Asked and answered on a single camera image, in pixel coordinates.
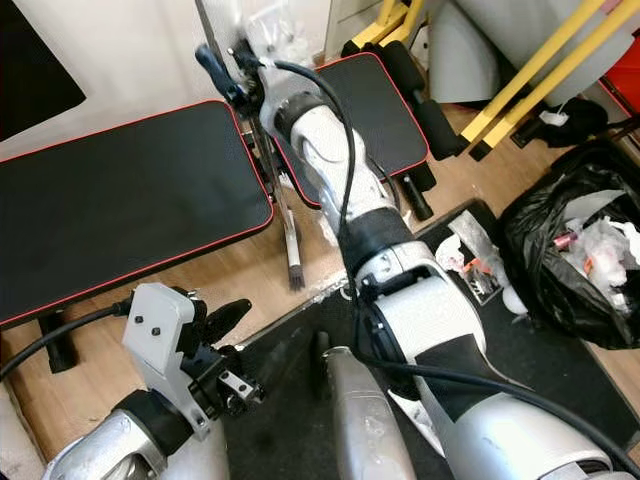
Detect grey metal upright post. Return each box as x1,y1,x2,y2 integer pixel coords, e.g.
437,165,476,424
195,0,231,101

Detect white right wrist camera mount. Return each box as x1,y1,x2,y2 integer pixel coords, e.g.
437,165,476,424
245,0,326,76

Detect red and white wrapper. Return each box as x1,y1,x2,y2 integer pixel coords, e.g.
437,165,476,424
435,210,511,301

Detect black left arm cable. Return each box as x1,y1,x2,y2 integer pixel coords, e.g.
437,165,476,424
0,300,133,379

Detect long-handled broom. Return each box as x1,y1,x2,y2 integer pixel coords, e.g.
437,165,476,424
225,0,309,293

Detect black trash bag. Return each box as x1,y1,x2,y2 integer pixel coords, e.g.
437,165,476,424
500,140,640,351

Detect large black bench pad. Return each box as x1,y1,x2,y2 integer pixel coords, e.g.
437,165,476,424
0,100,276,326

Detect black flat panel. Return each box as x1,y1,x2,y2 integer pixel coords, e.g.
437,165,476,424
0,0,86,141

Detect small black bench pad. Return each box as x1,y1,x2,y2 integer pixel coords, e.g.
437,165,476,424
275,52,431,211

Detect silver right robot leg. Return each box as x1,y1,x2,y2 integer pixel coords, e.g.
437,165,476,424
310,330,416,480

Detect black floor mat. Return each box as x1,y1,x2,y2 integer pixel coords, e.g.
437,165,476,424
160,200,640,480

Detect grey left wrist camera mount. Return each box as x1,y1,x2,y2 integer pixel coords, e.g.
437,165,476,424
122,283,199,433

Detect crumpled white plastic waste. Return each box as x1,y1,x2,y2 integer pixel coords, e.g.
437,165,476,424
555,190,640,301

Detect yellow metal frame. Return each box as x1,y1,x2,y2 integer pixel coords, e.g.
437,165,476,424
345,0,426,53

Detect black foam roller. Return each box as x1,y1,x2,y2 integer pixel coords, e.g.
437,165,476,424
380,40,466,161

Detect black bench leg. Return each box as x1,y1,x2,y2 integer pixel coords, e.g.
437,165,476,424
40,312,83,374

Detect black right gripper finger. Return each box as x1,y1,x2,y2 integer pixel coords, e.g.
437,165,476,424
196,45,249,107

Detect short black cylinder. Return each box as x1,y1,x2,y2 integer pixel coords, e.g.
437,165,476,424
400,170,436,221

